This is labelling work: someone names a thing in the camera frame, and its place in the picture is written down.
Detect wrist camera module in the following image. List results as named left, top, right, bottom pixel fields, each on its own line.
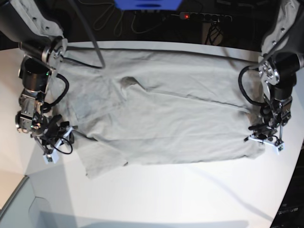
left=43, top=153, right=59, bottom=164
left=274, top=142, right=285, bottom=154

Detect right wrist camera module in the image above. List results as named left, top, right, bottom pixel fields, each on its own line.
left=43, top=153, right=59, bottom=164

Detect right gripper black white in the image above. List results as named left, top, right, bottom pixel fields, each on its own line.
left=30, top=115, right=75, bottom=154

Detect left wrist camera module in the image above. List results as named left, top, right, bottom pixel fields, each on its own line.
left=274, top=142, right=285, bottom=154

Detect grey t-shirt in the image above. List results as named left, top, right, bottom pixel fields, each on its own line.
left=54, top=50, right=265, bottom=178

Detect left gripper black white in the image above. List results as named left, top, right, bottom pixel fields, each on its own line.
left=244, top=124, right=284, bottom=148

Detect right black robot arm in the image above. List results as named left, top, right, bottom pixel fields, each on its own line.
left=0, top=0, right=74, bottom=161

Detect black power strip red light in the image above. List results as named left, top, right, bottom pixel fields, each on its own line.
left=179, top=12, right=233, bottom=23

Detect black cable loops on floor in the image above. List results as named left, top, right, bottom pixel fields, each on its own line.
left=78, top=0, right=167, bottom=38

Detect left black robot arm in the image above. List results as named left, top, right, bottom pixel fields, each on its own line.
left=238, top=0, right=304, bottom=152

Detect blue box at top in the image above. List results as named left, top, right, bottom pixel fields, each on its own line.
left=114, top=0, right=182, bottom=10

